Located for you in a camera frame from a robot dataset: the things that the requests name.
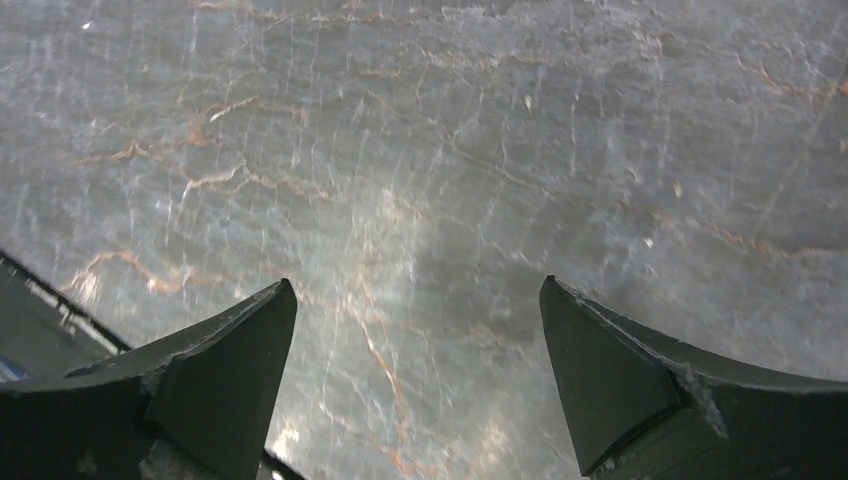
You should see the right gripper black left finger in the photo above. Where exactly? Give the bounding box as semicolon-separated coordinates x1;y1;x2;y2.
1;279;297;479

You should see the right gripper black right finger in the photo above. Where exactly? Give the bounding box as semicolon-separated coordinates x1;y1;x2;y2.
539;276;847;479

